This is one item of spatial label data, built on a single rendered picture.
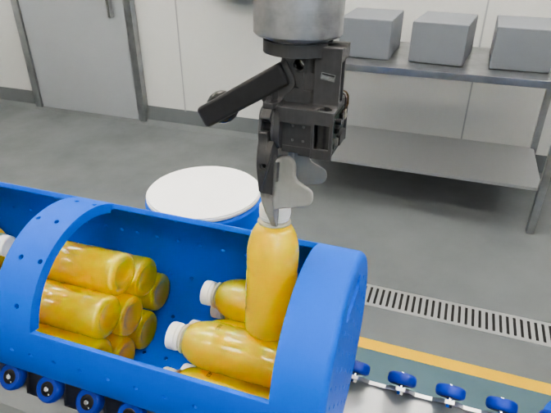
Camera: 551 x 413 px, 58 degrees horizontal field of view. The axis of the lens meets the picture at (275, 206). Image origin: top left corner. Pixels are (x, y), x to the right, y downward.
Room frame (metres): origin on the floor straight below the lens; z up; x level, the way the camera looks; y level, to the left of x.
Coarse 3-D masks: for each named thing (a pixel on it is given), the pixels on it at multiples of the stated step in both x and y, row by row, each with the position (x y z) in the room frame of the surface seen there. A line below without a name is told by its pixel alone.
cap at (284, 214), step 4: (260, 204) 0.53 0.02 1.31; (260, 208) 0.52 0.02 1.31; (284, 208) 0.52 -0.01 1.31; (288, 208) 0.52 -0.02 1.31; (260, 212) 0.52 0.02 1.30; (264, 212) 0.52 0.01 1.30; (280, 212) 0.51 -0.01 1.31; (284, 212) 0.51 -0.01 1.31; (288, 212) 0.52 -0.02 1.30; (260, 216) 0.52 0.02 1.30; (264, 216) 0.52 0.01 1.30; (280, 216) 0.51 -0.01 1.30; (284, 216) 0.51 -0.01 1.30; (288, 216) 0.52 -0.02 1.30; (264, 220) 0.52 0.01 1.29; (268, 220) 0.51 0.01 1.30; (280, 220) 0.51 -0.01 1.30; (284, 220) 0.51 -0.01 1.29
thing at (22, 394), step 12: (0, 384) 0.58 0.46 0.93; (24, 384) 0.57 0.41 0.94; (0, 396) 0.57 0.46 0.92; (12, 396) 0.56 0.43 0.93; (24, 396) 0.56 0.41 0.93; (36, 396) 0.55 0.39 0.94; (24, 408) 0.55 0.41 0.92; (36, 408) 0.54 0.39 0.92; (48, 408) 0.54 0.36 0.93; (60, 408) 0.53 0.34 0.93; (72, 408) 0.53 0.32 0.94
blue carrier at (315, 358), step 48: (0, 192) 0.83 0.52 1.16; (48, 192) 0.73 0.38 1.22; (48, 240) 0.58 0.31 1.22; (96, 240) 0.79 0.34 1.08; (144, 240) 0.75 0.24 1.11; (192, 240) 0.72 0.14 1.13; (240, 240) 0.67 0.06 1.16; (0, 288) 0.54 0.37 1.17; (192, 288) 0.71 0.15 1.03; (336, 288) 0.47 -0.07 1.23; (0, 336) 0.51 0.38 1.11; (48, 336) 0.49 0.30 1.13; (288, 336) 0.42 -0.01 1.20; (336, 336) 0.42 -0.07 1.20; (96, 384) 0.47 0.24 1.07; (144, 384) 0.44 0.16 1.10; (192, 384) 0.42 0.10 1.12; (288, 384) 0.39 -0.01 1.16; (336, 384) 0.43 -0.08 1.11
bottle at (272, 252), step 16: (256, 224) 0.53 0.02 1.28; (288, 224) 0.52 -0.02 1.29; (256, 240) 0.51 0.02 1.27; (272, 240) 0.50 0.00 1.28; (288, 240) 0.50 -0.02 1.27; (256, 256) 0.50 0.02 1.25; (272, 256) 0.49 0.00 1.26; (288, 256) 0.50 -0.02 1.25; (256, 272) 0.49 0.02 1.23; (272, 272) 0.49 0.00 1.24; (288, 272) 0.49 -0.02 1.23; (256, 288) 0.49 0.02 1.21; (272, 288) 0.48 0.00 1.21; (288, 288) 0.49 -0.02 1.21; (256, 304) 0.49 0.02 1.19; (272, 304) 0.48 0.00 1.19; (288, 304) 0.49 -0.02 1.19; (256, 320) 0.48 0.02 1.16; (272, 320) 0.48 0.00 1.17; (256, 336) 0.48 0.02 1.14; (272, 336) 0.48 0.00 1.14
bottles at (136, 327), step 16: (0, 256) 0.77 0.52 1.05; (160, 288) 0.69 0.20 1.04; (128, 304) 0.60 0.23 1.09; (144, 304) 0.66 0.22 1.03; (160, 304) 0.68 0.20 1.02; (128, 320) 0.60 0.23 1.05; (144, 320) 0.63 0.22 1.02; (192, 320) 0.58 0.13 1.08; (224, 320) 0.57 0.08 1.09; (64, 336) 0.54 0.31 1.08; (80, 336) 0.55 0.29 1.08; (112, 336) 0.59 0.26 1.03; (128, 336) 0.61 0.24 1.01; (144, 336) 0.63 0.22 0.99; (112, 352) 0.56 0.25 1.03; (128, 352) 0.59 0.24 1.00; (192, 368) 0.49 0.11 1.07; (224, 384) 0.46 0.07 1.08; (240, 384) 0.46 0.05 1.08
